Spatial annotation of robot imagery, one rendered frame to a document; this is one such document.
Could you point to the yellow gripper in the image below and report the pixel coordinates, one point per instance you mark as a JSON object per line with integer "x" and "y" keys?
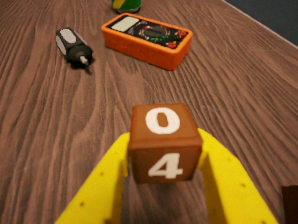
{"x": 231, "y": 197}

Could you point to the orange multimeter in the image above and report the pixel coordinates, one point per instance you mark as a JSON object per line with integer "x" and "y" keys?
{"x": 157, "y": 43}

